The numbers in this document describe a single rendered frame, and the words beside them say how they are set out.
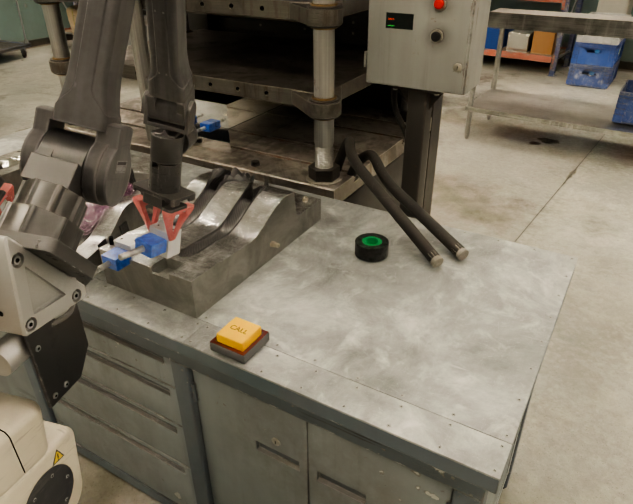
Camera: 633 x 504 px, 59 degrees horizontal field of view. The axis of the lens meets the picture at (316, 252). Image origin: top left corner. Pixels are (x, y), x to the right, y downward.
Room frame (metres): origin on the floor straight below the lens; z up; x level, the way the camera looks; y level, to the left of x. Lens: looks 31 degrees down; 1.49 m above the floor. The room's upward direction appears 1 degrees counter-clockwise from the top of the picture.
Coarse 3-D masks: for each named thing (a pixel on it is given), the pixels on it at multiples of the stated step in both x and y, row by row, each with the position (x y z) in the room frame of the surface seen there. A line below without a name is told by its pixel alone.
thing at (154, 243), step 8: (152, 224) 0.96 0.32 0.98; (160, 224) 0.96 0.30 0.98; (152, 232) 0.95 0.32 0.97; (160, 232) 0.94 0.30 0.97; (136, 240) 0.91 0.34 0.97; (144, 240) 0.91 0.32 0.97; (152, 240) 0.91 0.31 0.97; (160, 240) 0.92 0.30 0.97; (168, 240) 0.93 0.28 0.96; (176, 240) 0.94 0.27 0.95; (136, 248) 0.89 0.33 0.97; (144, 248) 0.90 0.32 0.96; (152, 248) 0.89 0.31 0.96; (160, 248) 0.91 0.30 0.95; (168, 248) 0.93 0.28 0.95; (176, 248) 0.94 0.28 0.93; (120, 256) 0.86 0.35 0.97; (128, 256) 0.86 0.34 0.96; (152, 256) 0.89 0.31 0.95; (168, 256) 0.93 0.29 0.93
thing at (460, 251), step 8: (400, 192) 1.33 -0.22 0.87; (400, 200) 1.32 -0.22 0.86; (408, 200) 1.30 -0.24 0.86; (408, 208) 1.28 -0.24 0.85; (416, 208) 1.27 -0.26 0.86; (416, 216) 1.25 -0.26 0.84; (424, 216) 1.23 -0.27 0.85; (424, 224) 1.22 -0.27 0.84; (432, 224) 1.20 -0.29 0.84; (432, 232) 1.19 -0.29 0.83; (440, 232) 1.17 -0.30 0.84; (448, 232) 1.17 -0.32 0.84; (440, 240) 1.16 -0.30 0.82; (448, 240) 1.14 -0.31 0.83; (456, 240) 1.14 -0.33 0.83; (448, 248) 1.13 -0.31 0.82; (456, 248) 1.12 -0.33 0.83; (464, 248) 1.11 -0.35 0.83; (456, 256) 1.11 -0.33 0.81; (464, 256) 1.11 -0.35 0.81
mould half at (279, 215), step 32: (224, 192) 1.22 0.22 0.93; (288, 192) 1.21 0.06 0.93; (192, 224) 1.14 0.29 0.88; (256, 224) 1.11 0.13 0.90; (288, 224) 1.19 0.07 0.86; (160, 256) 0.99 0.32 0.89; (192, 256) 0.99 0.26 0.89; (224, 256) 0.99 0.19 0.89; (256, 256) 1.07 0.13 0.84; (128, 288) 0.99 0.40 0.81; (160, 288) 0.94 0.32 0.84; (192, 288) 0.89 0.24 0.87; (224, 288) 0.97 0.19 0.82
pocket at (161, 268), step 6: (168, 258) 0.98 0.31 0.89; (156, 264) 0.96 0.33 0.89; (162, 264) 0.98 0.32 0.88; (168, 264) 0.98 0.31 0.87; (174, 264) 0.98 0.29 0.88; (180, 264) 0.97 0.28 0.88; (156, 270) 0.96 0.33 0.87; (162, 270) 0.97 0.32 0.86; (168, 270) 0.98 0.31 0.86; (162, 276) 0.93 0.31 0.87; (168, 276) 0.95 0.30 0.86
